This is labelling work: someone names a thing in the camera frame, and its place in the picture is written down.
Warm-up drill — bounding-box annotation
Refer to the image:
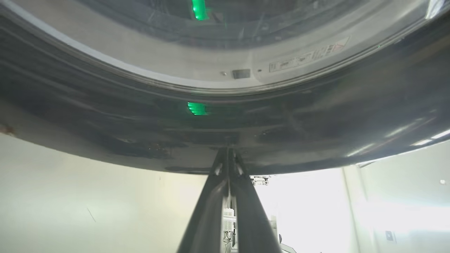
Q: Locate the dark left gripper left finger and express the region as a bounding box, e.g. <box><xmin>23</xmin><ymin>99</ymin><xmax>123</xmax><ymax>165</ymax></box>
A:
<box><xmin>177</xmin><ymin>147</ymin><xmax>231</xmax><ymax>253</ymax></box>

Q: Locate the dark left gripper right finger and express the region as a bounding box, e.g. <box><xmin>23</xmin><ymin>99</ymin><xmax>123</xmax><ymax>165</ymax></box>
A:
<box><xmin>230</xmin><ymin>149</ymin><xmax>282</xmax><ymax>253</ymax></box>

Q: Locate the warning sticker with triangle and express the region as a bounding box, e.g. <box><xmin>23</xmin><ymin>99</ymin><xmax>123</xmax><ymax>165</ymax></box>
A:
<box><xmin>269</xmin><ymin>37</ymin><xmax>351</xmax><ymax>73</ymax></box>

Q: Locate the white perforated equipment box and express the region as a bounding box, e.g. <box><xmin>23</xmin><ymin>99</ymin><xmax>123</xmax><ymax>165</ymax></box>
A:
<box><xmin>221</xmin><ymin>207</ymin><xmax>238</xmax><ymax>253</ymax></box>

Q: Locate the washing machine door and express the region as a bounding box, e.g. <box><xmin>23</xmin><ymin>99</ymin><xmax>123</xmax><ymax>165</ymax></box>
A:
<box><xmin>0</xmin><ymin>0</ymin><xmax>450</xmax><ymax>175</ymax></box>

